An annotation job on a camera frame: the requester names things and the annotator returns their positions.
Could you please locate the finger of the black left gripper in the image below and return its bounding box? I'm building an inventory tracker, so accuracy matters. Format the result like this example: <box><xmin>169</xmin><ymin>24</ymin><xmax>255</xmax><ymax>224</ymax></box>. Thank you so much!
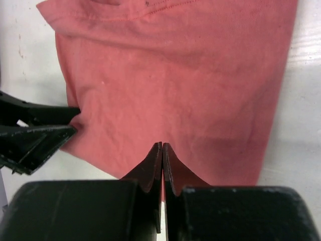
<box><xmin>1</xmin><ymin>126</ymin><xmax>76</xmax><ymax>175</ymax></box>
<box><xmin>1</xmin><ymin>92</ymin><xmax>80</xmax><ymax>127</ymax></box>

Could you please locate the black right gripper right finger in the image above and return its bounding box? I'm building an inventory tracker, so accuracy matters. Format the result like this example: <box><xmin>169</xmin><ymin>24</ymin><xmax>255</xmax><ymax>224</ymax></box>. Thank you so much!
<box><xmin>163</xmin><ymin>143</ymin><xmax>320</xmax><ymax>240</ymax></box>

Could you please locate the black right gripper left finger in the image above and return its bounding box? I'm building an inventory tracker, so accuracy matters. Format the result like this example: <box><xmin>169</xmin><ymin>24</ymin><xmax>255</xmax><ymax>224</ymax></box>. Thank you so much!
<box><xmin>1</xmin><ymin>143</ymin><xmax>163</xmax><ymax>240</ymax></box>

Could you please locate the salmon pink t shirt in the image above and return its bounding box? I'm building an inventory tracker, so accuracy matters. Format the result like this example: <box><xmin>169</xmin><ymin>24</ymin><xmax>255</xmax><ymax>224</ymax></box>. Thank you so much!
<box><xmin>37</xmin><ymin>1</ymin><xmax>297</xmax><ymax>186</ymax></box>

